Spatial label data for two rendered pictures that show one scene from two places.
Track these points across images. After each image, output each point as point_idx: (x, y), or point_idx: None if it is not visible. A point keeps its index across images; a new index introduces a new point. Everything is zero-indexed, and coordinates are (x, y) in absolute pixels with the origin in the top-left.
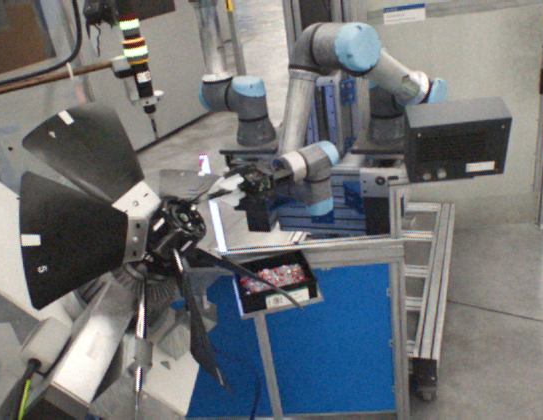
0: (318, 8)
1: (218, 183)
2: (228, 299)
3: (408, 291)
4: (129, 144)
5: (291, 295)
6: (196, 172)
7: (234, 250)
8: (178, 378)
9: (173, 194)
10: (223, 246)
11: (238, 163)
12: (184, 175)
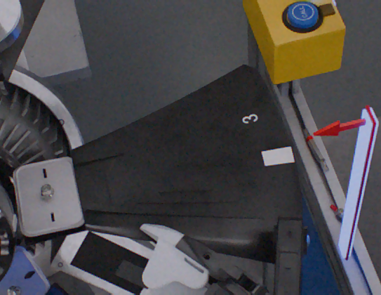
0: None
1: (160, 238)
2: (335, 292)
3: None
4: (23, 31)
5: None
6: (276, 142)
7: (357, 272)
8: None
9: (135, 150)
10: (343, 248)
11: (280, 240)
12: (243, 126)
